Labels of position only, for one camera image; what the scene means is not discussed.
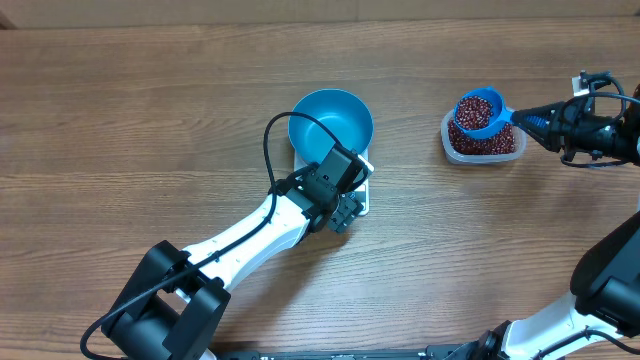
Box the blue plastic measuring scoop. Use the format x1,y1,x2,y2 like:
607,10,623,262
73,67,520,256
454,87,514,140

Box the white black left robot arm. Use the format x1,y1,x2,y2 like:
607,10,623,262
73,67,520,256
99,145,374,359

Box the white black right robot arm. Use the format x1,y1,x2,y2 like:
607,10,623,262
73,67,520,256
448,76,639,359

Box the white digital kitchen scale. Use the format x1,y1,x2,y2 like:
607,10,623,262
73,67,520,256
293,149,375,217

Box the blue plastic bowl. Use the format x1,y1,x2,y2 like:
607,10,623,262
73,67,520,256
288,89,374,163

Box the clear plastic container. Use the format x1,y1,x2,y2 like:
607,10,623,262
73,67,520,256
441,110,527,165

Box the red adzuki beans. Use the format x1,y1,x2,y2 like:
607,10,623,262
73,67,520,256
447,116,515,155

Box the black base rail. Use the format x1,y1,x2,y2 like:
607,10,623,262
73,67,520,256
200,341,500,360

